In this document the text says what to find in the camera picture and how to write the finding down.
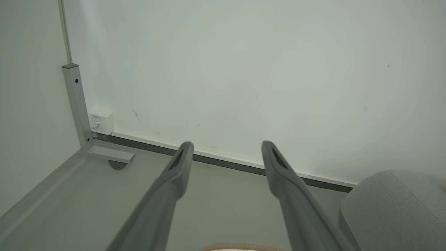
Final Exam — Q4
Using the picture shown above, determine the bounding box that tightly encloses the grey fabric sofa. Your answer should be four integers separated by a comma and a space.
339, 170, 446, 251

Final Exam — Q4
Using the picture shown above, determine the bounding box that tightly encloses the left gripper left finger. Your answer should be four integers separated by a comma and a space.
106, 141, 194, 251

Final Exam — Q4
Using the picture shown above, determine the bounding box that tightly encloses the cream plastic laundry basket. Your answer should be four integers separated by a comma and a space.
200, 243, 290, 251

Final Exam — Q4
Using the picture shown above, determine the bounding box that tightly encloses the white and black baseboard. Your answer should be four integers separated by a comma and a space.
92, 129, 358, 193

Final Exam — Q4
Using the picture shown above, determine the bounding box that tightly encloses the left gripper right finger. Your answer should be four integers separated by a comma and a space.
261, 140, 356, 251

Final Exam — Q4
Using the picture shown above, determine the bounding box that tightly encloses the grey metal partition frame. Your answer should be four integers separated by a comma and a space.
0, 63, 136, 241

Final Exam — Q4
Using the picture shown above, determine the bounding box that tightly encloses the white wall socket box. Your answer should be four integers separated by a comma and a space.
88, 108, 115, 136

